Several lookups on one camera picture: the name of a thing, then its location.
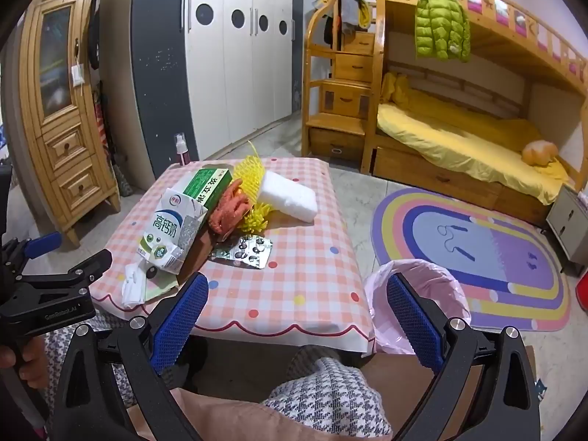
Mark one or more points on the clear spray bottle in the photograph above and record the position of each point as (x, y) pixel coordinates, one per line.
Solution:
(181, 149)

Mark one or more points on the pink checkered cloth table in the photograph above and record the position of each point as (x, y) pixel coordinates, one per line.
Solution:
(298, 257)

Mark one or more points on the wooden glass door cabinet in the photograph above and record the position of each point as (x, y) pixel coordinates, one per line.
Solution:
(69, 147)

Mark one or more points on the orange peel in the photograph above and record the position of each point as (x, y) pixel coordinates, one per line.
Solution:
(229, 211)

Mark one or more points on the yellow grey clothes pile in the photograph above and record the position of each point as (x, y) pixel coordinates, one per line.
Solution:
(349, 4)

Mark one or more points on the grey nightstand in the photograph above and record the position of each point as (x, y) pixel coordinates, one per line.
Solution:
(569, 225)

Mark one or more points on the yellow foam fruit net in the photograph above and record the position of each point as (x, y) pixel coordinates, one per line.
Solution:
(248, 174)

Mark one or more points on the rainbow oval rug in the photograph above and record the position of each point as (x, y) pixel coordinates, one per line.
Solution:
(482, 248)

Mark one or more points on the brown cardboard piece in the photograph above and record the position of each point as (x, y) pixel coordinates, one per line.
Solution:
(197, 257)

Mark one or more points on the person's left hand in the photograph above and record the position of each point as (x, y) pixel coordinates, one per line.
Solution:
(30, 360)

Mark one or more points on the black hanging bag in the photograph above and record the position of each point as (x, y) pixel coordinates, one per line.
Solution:
(94, 27)

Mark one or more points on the yellow bedsheet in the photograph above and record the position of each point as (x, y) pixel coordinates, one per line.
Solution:
(459, 142)

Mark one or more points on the white foam block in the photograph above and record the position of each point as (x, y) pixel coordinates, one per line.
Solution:
(289, 197)

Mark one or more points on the pink cloth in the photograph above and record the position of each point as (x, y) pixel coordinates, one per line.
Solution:
(220, 415)

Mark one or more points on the pink trash bag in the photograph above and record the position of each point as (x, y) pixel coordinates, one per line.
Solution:
(441, 285)

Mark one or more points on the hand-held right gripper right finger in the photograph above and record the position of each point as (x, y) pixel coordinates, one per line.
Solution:
(413, 321)

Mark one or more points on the wooden bunk bed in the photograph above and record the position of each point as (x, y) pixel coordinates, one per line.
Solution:
(500, 41)

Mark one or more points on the orange plush toy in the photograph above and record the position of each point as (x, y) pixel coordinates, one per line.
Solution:
(540, 152)

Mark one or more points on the pink striped bedding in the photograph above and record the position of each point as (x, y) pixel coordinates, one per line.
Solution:
(500, 9)

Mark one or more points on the white hanging tag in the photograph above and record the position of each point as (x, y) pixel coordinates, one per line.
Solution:
(78, 74)

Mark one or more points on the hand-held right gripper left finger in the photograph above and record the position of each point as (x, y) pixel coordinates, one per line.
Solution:
(179, 324)

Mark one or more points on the houndstooth patterned pants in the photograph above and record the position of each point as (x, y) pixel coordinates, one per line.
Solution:
(330, 404)

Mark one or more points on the green puffer jacket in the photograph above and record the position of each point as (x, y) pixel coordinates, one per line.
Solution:
(438, 18)

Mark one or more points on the wooden stair drawers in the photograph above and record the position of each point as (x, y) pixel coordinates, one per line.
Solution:
(342, 96)

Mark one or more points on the red plastic item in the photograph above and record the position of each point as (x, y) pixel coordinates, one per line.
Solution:
(581, 291)

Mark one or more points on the white wardrobe with round holes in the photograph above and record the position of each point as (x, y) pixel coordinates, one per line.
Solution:
(229, 78)

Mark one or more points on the green medicine box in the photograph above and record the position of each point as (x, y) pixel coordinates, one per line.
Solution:
(206, 186)

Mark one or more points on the white green milk carton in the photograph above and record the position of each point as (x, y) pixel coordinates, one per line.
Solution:
(165, 234)

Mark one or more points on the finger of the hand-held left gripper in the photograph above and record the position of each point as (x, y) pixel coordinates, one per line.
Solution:
(82, 268)
(43, 243)

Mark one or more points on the black hanging garment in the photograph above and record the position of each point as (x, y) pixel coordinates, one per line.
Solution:
(330, 32)

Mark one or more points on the silver pill blister pack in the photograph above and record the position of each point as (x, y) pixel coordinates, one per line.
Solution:
(243, 250)

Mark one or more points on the white crumpled tissue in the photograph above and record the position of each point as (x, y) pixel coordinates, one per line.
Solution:
(133, 287)

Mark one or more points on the pale green paper sheet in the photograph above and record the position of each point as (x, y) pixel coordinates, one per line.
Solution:
(160, 288)

